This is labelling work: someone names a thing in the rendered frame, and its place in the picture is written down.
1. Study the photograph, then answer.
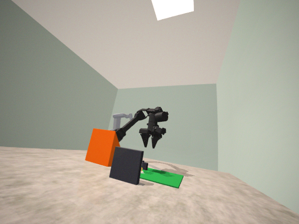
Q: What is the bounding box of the green circuit board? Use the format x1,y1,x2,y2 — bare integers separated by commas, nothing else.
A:
140,168,184,188

